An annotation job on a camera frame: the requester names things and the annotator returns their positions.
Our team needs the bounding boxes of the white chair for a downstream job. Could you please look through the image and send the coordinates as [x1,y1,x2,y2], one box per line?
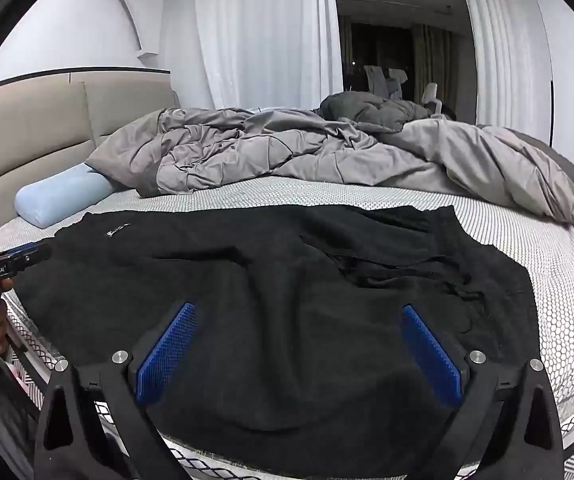
[421,82,444,117]

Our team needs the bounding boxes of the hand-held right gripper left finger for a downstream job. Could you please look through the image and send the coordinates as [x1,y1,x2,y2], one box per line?
[34,301,218,480]

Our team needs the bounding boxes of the grey quilted comforter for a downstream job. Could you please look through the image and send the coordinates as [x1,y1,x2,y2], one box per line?
[86,106,574,233]

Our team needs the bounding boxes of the honeycomb patterned mattress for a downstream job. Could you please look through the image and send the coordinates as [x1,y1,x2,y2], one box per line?
[0,175,574,480]

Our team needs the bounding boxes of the beige padded headboard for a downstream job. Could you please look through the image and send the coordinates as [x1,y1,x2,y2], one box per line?
[0,80,180,261]

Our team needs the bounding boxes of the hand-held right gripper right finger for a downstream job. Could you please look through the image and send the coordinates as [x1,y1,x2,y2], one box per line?
[400,304,565,480]

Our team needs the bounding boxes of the white curtain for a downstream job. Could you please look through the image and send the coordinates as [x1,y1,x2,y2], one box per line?
[194,0,344,111]
[457,0,552,128]

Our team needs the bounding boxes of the grey chair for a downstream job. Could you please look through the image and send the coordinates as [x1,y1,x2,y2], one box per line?
[364,65,389,97]
[388,67,409,99]

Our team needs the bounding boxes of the dark grey blanket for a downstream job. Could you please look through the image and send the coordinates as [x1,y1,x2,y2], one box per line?
[318,92,448,133]

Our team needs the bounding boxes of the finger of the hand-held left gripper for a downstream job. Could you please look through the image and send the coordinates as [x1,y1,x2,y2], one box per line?
[3,241,52,267]

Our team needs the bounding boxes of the light blue pillow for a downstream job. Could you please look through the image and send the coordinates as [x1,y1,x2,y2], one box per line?
[14,164,118,228]

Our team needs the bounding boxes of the black pants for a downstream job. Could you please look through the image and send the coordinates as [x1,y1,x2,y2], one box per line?
[10,204,540,478]

